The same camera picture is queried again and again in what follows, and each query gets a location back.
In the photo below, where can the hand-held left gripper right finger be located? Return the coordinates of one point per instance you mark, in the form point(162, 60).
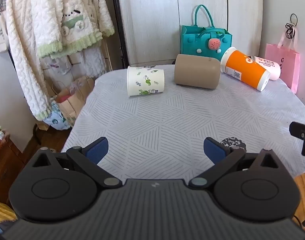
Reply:
point(214, 151)

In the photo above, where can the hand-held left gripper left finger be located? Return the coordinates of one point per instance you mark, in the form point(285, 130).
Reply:
point(97, 150)

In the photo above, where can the pink and white cup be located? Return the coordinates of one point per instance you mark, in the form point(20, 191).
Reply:
point(271, 67)

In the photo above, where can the orange and white cup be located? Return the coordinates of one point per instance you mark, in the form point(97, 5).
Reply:
point(245, 68)

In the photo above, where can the plain brown cup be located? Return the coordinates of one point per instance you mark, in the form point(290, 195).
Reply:
point(196, 71)

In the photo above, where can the white cup with green print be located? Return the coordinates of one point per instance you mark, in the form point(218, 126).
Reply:
point(145, 81)

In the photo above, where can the black white patterned object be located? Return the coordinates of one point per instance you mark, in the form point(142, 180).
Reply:
point(233, 142)

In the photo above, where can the blue and white bag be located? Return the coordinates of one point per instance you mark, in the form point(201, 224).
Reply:
point(56, 118)

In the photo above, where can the brown paper bag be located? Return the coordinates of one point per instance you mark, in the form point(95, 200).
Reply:
point(72, 100)

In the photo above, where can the pink gift bag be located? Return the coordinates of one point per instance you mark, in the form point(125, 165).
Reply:
point(288, 62)

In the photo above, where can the white plastic bag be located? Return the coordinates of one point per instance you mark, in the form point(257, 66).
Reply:
point(56, 67)

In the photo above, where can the wooden cabinet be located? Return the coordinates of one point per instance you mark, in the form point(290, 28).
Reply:
point(5, 165)

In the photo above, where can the teal felt handbag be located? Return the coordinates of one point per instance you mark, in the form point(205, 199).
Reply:
point(192, 43)

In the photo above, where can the yellow cloth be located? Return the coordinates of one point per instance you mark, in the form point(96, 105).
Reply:
point(2, 212)

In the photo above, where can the black clothes rack pole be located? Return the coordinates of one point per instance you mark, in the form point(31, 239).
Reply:
point(120, 27)

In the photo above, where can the white fluffy robe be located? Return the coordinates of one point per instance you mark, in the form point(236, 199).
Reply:
point(50, 17)

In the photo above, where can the white wardrobe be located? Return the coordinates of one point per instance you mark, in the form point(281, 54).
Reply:
point(152, 20)

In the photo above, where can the white tote bag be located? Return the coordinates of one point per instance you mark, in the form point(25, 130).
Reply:
point(1, 35)

